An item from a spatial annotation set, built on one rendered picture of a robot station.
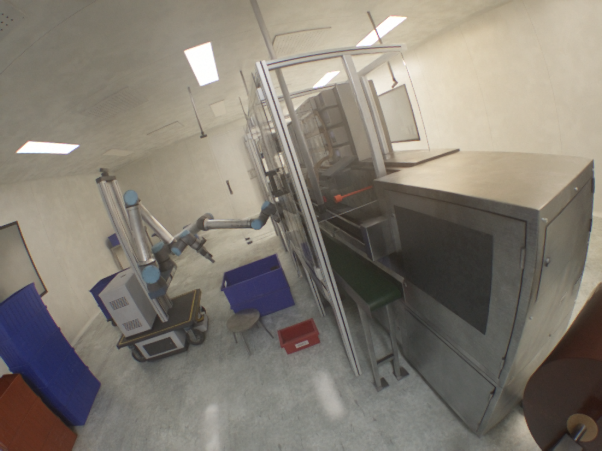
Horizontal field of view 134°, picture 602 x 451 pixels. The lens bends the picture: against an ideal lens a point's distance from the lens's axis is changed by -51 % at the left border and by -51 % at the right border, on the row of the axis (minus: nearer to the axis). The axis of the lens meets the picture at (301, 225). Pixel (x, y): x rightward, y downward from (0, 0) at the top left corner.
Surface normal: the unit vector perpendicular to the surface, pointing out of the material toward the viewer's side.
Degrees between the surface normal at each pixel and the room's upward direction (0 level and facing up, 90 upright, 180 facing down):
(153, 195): 90
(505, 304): 90
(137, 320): 90
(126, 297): 90
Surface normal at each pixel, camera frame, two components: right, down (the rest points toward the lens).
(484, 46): -0.93, 0.35
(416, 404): -0.30, -0.91
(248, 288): 0.20, 0.23
